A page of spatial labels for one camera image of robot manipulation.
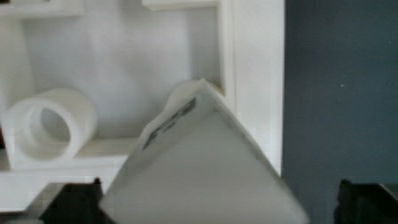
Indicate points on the white chair leg with tag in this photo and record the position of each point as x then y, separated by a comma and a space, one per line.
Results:
198, 179

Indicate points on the white U-shaped fence frame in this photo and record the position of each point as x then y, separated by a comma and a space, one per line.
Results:
260, 72

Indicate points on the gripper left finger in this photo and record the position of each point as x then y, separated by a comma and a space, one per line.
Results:
73, 207

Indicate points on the white chair seat block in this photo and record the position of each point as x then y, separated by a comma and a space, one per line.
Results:
93, 58

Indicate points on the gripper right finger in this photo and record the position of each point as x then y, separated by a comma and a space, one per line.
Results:
367, 203

